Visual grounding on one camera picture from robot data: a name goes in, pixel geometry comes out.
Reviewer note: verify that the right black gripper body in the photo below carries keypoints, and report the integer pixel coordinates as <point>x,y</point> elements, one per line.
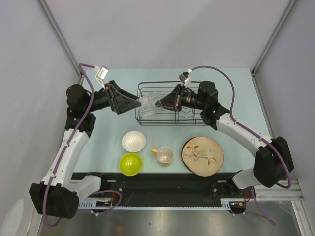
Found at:
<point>180,93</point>

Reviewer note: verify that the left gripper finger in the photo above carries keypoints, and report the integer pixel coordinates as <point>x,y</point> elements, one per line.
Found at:
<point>127,106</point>
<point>122,93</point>

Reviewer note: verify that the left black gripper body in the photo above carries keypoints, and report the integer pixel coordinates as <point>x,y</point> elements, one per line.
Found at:
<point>108,98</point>

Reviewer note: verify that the clear plastic cup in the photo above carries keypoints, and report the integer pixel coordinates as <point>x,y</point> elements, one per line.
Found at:
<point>150,104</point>

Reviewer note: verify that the black wire dish rack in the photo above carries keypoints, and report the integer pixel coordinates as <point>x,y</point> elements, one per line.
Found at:
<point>185,117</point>

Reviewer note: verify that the white bowl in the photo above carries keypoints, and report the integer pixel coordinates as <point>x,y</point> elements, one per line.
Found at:
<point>133,141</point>

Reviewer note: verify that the yellow mug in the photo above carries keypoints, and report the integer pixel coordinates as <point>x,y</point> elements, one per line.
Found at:
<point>164,155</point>

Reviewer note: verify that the yellow-green bowl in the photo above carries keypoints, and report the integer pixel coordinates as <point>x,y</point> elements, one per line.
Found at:
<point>130,164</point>

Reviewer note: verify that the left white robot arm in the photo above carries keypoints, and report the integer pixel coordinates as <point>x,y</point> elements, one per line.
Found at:
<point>55,195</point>

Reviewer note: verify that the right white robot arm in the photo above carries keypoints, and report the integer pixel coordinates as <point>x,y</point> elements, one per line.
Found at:
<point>273,159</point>

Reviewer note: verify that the bird pattern plate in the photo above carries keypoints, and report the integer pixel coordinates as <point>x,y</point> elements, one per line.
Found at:
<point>203,156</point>

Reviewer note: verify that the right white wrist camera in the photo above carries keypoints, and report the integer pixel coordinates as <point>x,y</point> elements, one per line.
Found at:
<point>185,79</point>

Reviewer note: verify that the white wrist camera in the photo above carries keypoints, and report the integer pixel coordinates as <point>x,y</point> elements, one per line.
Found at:
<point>185,79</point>
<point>101,73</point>

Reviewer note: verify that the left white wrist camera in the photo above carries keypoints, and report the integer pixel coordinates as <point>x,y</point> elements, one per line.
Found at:
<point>101,73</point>

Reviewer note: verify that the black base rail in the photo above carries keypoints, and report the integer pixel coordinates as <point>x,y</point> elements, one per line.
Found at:
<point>168,190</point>

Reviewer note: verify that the white slotted cable duct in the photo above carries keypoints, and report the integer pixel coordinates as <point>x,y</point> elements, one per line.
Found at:
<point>96,204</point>

